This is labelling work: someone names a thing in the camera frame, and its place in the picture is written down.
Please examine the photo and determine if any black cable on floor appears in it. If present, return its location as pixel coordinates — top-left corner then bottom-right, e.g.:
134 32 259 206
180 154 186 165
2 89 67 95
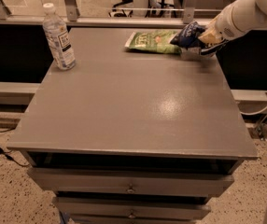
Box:
0 143 31 168

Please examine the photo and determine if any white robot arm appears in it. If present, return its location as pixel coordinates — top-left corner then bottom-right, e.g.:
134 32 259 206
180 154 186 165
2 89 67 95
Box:
199 0 267 44

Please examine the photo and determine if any grey drawer cabinet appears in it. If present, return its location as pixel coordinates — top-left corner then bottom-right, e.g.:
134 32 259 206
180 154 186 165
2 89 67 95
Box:
8 28 258 224

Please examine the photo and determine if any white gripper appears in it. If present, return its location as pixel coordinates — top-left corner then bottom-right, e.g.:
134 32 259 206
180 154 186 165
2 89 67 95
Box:
198 3 249 46

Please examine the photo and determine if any black office chair base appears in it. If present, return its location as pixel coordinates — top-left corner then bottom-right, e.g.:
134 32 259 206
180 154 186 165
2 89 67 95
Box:
108 0 175 18

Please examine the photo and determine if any metal railing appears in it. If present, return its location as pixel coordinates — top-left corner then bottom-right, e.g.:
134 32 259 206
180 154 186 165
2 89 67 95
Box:
0 0 225 27

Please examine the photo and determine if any clear plastic water bottle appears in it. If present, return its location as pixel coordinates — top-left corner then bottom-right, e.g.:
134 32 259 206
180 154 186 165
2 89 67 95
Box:
43 3 76 70

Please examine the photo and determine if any blue chip bag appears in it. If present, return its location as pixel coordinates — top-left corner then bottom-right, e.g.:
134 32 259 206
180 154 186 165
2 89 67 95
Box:
169 21 221 57

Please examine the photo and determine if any green jalapeno chip bag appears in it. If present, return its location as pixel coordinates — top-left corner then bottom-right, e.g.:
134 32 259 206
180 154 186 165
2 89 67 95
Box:
125 30 181 54

